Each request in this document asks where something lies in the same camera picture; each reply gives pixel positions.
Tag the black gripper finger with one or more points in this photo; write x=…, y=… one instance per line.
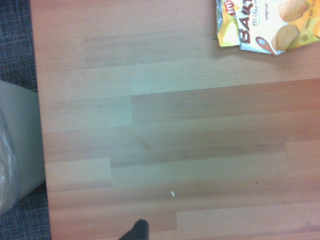
x=138, y=231

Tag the yellow baked chips bag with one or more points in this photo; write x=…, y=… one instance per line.
x=262, y=25

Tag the grey plastic trash bin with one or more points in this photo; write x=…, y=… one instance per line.
x=27, y=137

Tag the small white paper scrap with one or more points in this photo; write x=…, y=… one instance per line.
x=172, y=193

